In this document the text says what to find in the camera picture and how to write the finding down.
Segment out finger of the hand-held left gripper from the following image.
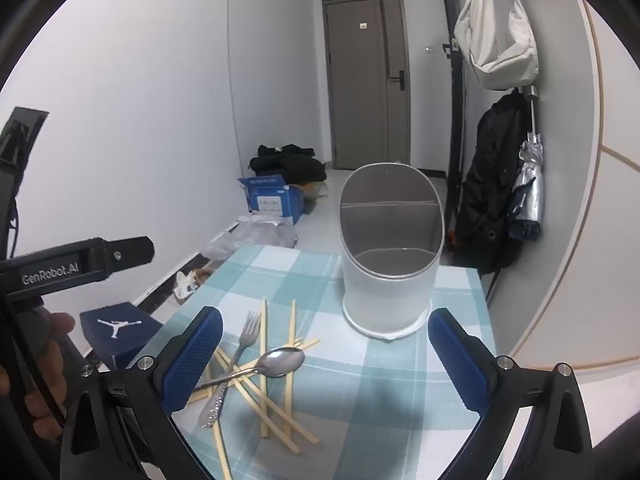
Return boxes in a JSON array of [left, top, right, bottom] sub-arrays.
[[102, 235, 156, 277]]

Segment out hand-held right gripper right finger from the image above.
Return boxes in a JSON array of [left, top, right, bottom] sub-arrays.
[[427, 307, 593, 480]]

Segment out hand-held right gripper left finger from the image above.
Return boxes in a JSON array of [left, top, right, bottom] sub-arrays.
[[60, 305, 224, 480]]

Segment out silver fork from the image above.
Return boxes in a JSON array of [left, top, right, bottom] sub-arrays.
[[198, 310, 262, 429]]

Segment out pile of wooden chopsticks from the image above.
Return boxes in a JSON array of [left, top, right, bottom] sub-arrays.
[[197, 297, 321, 480]]

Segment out silver spoon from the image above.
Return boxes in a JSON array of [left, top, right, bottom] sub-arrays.
[[191, 346, 306, 392]]

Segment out stainless steel cup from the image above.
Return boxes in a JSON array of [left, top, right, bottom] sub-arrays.
[[339, 162, 446, 342]]

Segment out white shoulder bag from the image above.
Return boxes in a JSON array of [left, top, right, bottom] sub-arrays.
[[455, 0, 541, 92]]

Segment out person's left hand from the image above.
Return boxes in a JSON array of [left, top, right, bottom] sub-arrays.
[[0, 310, 77, 443]]

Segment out white cloth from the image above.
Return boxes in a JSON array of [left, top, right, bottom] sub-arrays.
[[174, 270, 201, 302]]

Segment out dark blue shoe box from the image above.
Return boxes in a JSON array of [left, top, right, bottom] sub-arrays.
[[80, 301, 163, 371]]

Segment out teal checked tablecloth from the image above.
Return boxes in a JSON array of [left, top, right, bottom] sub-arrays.
[[135, 245, 496, 480]]

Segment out grey plastic bag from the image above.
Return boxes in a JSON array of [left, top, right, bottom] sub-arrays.
[[207, 220, 299, 261]]

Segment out blue cardboard box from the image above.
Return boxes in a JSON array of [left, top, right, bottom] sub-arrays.
[[238, 174, 307, 226]]

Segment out black jacket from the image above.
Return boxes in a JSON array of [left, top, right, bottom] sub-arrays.
[[452, 91, 531, 276]]

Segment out silver folded umbrella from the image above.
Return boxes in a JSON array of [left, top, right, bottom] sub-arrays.
[[510, 85, 546, 238]]

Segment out black clothes heap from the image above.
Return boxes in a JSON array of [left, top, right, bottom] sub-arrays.
[[250, 144, 327, 186]]

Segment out grey-brown door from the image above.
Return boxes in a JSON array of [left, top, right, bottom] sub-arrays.
[[322, 0, 412, 171]]

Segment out black sliding door frame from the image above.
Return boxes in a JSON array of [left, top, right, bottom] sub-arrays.
[[440, 0, 469, 261]]

